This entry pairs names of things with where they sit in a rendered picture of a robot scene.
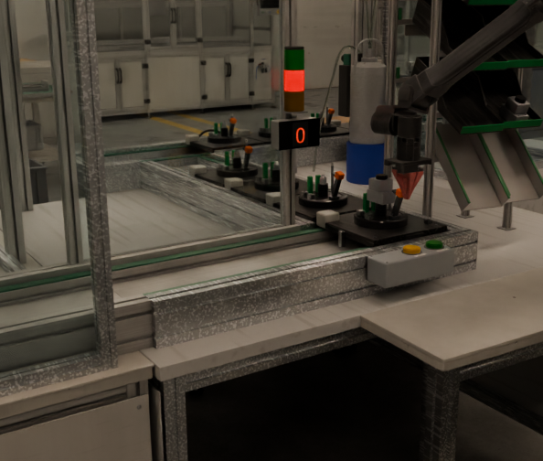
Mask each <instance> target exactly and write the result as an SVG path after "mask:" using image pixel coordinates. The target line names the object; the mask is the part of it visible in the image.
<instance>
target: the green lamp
mask: <svg viewBox="0 0 543 461"><path fill-rule="evenodd" d="M284 70H304V49H285V50H284Z"/></svg>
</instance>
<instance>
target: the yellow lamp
mask: <svg viewBox="0 0 543 461"><path fill-rule="evenodd" d="M284 110H285V111H286V112H302V111H304V91H284Z"/></svg>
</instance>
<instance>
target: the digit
mask: <svg viewBox="0 0 543 461"><path fill-rule="evenodd" d="M303 145H308V122H299V123H293V147H295V146H303Z"/></svg>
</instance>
